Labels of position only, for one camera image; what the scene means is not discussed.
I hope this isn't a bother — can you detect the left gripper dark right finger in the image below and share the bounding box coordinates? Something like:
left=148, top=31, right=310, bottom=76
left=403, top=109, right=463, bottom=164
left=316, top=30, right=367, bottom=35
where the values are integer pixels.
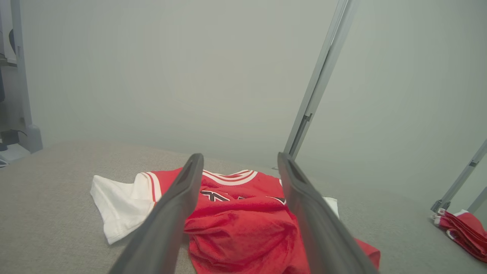
left=279, top=153, right=379, bottom=274

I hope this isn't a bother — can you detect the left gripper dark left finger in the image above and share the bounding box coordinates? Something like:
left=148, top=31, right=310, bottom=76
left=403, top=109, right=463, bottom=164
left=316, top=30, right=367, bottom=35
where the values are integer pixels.
left=108, top=153, right=204, bottom=274

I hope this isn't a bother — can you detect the red white basketball jersey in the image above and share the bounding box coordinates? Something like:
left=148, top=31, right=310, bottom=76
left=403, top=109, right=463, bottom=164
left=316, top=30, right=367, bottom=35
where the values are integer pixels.
left=90, top=169, right=381, bottom=274

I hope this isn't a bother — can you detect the red shirt with white stripes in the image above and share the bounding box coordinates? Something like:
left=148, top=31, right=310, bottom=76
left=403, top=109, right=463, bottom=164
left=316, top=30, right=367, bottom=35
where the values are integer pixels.
left=432, top=208, right=487, bottom=264

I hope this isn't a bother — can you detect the white power strip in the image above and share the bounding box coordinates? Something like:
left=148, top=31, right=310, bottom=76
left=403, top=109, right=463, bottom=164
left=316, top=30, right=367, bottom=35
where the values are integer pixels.
left=0, top=144, right=32, bottom=169

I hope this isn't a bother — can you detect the black power adapter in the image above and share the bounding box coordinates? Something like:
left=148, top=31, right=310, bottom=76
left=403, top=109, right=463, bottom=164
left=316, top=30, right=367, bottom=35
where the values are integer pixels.
left=0, top=129, right=28, bottom=152

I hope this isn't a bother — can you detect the grey metal desk leg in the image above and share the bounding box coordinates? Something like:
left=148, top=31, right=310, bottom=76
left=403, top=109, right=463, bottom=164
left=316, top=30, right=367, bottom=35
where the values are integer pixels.
left=11, top=0, right=43, bottom=153

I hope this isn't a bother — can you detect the grey metal frame pole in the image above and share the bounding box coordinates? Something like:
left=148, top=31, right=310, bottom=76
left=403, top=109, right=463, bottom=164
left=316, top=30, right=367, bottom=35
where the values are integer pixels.
left=283, top=0, right=360, bottom=160
left=431, top=139, right=487, bottom=213
left=467, top=186, right=487, bottom=213

